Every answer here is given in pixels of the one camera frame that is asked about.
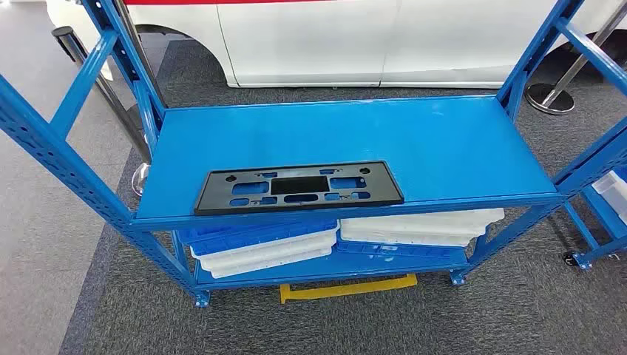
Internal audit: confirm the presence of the black plastic plate frame part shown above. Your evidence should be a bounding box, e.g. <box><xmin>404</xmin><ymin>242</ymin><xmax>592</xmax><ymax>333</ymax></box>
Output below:
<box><xmin>194</xmin><ymin>160</ymin><xmax>405</xmax><ymax>217</ymax></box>

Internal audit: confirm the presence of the blue metal shelf rack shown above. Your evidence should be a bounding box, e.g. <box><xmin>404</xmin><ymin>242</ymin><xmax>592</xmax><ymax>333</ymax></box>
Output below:
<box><xmin>0</xmin><ymin>0</ymin><xmax>627</xmax><ymax>308</ymax></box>

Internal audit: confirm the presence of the white plastic bin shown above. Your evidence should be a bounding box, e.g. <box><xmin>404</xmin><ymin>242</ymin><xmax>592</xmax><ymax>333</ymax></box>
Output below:
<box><xmin>340</xmin><ymin>223</ymin><xmax>488</xmax><ymax>249</ymax></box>
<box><xmin>592</xmin><ymin>170</ymin><xmax>627</xmax><ymax>224</ymax></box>
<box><xmin>189</xmin><ymin>231</ymin><xmax>339</xmax><ymax>271</ymax></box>
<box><xmin>340</xmin><ymin>208</ymin><xmax>506</xmax><ymax>236</ymax></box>
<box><xmin>209</xmin><ymin>246</ymin><xmax>334</xmax><ymax>280</ymax></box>

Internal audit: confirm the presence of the white car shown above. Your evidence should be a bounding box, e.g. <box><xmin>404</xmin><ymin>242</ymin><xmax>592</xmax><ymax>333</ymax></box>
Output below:
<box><xmin>45</xmin><ymin>0</ymin><xmax>627</xmax><ymax>89</ymax></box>

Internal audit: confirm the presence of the grey metal pole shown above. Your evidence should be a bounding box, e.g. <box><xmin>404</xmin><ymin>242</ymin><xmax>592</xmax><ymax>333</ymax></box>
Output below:
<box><xmin>115</xmin><ymin>0</ymin><xmax>168</xmax><ymax>109</ymax></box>

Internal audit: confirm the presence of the blue wheeled rack cart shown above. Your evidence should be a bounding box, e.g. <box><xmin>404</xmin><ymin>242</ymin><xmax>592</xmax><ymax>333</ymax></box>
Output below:
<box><xmin>562</xmin><ymin>163</ymin><xmax>627</xmax><ymax>271</ymax></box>

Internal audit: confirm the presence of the chrome stanchion post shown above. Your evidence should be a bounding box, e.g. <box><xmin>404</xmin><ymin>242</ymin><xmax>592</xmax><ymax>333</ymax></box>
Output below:
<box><xmin>525</xmin><ymin>4</ymin><xmax>627</xmax><ymax>116</ymax></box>

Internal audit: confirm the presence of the black-topped stanchion post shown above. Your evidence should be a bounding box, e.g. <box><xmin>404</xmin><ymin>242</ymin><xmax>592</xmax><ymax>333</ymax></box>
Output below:
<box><xmin>51</xmin><ymin>26</ymin><xmax>152</xmax><ymax>198</ymax></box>

